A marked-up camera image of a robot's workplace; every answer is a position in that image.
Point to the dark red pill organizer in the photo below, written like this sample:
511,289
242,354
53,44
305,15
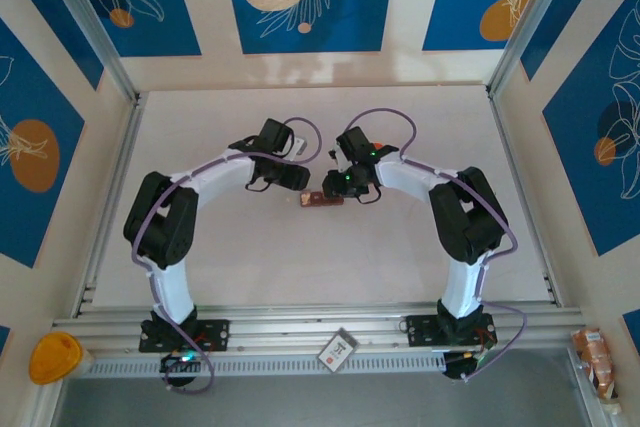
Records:
312,201

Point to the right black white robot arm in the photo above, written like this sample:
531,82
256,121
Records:
465,217

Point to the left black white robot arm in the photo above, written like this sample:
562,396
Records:
160,227

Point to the aluminium cross rails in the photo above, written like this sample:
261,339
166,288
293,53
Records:
300,327

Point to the white card with red mark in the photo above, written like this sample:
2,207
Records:
339,349

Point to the left black controller board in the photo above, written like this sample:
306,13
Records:
175,362

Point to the black controller board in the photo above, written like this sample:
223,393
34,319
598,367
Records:
457,367
175,362

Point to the right black controller board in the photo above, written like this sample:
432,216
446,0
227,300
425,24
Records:
457,367

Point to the orange dome lamp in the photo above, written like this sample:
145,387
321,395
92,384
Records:
52,359

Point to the brown snack packet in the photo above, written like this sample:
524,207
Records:
595,362

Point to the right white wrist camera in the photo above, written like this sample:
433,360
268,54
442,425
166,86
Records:
340,159

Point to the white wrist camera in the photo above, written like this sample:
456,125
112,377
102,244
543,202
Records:
340,159
299,144

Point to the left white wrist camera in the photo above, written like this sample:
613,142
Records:
299,144

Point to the right aluminium side rail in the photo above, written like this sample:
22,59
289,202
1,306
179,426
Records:
501,122

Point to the aluminium side rail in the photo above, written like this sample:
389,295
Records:
501,122
117,182

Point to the left aluminium side rail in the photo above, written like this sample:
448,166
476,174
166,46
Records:
117,182

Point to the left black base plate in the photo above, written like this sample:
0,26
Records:
215,334

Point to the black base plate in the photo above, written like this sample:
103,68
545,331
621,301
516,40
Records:
422,331
215,334

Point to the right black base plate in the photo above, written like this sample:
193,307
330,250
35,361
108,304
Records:
422,331

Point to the right aluminium corner post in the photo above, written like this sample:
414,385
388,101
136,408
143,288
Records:
522,22

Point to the aluminium corner post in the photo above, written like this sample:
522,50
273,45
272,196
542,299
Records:
522,22
90,22

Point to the left aluminium corner post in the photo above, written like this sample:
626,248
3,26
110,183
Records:
90,22

